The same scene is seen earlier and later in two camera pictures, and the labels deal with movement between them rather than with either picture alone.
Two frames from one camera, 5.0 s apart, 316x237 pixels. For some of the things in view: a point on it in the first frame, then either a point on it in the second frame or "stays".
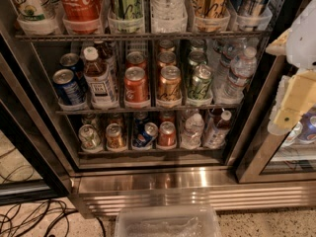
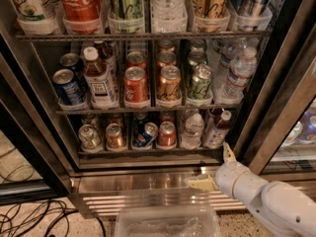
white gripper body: [303, 39] → [229, 177]
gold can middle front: [169, 88] stays
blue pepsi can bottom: [145, 136] stays
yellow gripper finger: [277, 46] → [228, 154]
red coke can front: [135, 84] stays
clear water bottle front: [193, 131] stays
